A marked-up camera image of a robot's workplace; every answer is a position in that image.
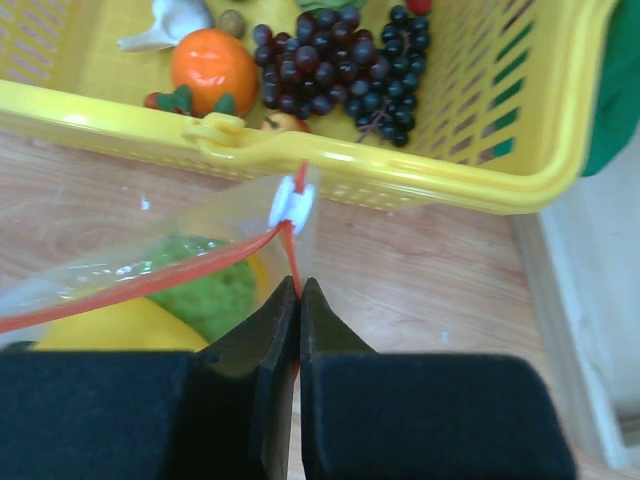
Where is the wooden clothes rack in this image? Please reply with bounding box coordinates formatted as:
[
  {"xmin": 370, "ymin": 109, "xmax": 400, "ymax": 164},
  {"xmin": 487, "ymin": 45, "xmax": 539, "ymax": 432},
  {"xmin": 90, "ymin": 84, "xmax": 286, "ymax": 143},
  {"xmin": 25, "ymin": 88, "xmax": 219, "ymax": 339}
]
[{"xmin": 511, "ymin": 147, "xmax": 639, "ymax": 468}]

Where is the black grape bunch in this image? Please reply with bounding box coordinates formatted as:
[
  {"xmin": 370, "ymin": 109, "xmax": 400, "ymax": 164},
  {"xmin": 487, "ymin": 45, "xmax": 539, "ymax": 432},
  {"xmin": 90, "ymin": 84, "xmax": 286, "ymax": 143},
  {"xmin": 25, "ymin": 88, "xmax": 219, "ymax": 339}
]
[{"xmin": 344, "ymin": 1, "xmax": 431, "ymax": 148}]

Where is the yellow bell pepper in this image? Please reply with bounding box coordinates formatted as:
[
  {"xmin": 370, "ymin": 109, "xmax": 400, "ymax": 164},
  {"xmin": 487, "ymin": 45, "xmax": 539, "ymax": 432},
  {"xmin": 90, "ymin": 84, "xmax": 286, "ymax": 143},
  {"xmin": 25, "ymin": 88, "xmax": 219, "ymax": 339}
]
[{"xmin": 30, "ymin": 255, "xmax": 271, "ymax": 351}]

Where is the small brown nut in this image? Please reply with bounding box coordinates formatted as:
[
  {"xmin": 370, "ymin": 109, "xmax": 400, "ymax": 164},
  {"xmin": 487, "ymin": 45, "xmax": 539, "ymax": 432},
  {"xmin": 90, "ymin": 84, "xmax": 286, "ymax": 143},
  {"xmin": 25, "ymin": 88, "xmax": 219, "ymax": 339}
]
[{"xmin": 216, "ymin": 9, "xmax": 247, "ymax": 39}]

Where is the green tank top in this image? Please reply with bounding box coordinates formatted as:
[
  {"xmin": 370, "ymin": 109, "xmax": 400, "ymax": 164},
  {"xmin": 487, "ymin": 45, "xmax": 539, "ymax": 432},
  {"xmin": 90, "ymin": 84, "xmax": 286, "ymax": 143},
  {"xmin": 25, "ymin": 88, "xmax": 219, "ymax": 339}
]
[{"xmin": 581, "ymin": 1, "xmax": 639, "ymax": 177}]

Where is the clear zip top bag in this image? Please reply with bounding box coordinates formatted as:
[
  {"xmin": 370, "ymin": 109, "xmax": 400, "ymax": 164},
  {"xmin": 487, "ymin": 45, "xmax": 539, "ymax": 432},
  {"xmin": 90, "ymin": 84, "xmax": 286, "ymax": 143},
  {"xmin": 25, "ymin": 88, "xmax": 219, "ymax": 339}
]
[{"xmin": 1, "ymin": 165, "xmax": 321, "ymax": 350}]

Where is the green sugar apple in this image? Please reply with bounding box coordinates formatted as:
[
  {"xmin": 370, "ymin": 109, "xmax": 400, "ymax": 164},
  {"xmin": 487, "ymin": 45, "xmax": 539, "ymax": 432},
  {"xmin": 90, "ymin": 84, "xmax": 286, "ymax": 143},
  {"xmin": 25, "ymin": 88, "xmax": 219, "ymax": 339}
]
[{"xmin": 140, "ymin": 235, "xmax": 257, "ymax": 343}]

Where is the dark grape bunch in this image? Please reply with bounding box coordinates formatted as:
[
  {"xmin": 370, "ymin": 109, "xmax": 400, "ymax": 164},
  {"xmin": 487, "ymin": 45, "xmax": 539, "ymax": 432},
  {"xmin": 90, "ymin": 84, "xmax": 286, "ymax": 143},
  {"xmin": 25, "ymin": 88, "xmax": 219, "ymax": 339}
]
[{"xmin": 253, "ymin": 2, "xmax": 390, "ymax": 120}]

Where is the yellow plastic basket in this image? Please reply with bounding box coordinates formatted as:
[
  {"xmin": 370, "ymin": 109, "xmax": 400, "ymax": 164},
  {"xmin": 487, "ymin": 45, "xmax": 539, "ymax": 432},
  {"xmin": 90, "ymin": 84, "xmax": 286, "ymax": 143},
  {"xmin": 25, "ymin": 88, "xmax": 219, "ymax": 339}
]
[{"xmin": 1, "ymin": 1, "xmax": 615, "ymax": 215}]

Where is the small strawberry with leaves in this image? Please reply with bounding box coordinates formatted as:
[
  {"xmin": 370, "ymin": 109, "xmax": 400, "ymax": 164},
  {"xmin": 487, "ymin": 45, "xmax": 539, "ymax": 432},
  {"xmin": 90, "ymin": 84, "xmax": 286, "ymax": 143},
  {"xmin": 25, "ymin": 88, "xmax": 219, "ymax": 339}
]
[{"xmin": 143, "ymin": 85, "xmax": 236, "ymax": 118}]

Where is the orange in basket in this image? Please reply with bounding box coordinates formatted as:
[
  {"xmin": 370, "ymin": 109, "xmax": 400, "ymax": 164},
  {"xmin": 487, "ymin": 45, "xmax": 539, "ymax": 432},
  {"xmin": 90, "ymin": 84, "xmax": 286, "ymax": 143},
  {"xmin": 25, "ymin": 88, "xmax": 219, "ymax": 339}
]
[{"xmin": 170, "ymin": 28, "xmax": 259, "ymax": 117}]

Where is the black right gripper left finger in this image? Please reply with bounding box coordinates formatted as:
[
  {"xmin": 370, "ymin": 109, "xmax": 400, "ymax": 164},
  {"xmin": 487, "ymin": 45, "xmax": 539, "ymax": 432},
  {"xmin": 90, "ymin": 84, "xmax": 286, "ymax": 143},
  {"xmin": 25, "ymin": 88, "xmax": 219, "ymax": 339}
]
[{"xmin": 1, "ymin": 278, "xmax": 298, "ymax": 479}]

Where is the green cabbage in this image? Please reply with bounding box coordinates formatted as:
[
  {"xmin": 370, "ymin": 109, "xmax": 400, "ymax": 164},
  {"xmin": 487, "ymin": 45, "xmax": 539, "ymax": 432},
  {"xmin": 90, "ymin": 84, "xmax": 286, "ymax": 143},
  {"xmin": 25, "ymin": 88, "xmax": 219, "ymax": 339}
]
[{"xmin": 295, "ymin": 0, "xmax": 368, "ymax": 12}]

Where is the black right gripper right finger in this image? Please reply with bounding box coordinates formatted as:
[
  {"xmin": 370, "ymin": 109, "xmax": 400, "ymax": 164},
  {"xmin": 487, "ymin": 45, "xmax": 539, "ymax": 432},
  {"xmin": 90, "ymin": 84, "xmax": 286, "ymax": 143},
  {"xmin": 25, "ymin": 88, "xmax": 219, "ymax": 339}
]
[{"xmin": 300, "ymin": 280, "xmax": 578, "ymax": 479}]

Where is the red chili pepper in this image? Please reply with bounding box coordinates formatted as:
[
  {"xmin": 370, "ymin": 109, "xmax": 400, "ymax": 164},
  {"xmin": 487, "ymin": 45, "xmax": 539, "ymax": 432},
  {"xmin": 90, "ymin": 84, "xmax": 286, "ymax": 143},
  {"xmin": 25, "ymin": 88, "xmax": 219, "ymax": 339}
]
[{"xmin": 405, "ymin": 0, "xmax": 433, "ymax": 15}]

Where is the small peach fruit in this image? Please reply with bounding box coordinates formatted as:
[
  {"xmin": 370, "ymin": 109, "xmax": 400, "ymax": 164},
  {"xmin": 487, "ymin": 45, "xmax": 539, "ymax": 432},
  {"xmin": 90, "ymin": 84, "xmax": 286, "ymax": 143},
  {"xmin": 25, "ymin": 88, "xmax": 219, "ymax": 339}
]
[{"xmin": 260, "ymin": 112, "xmax": 311, "ymax": 133}]

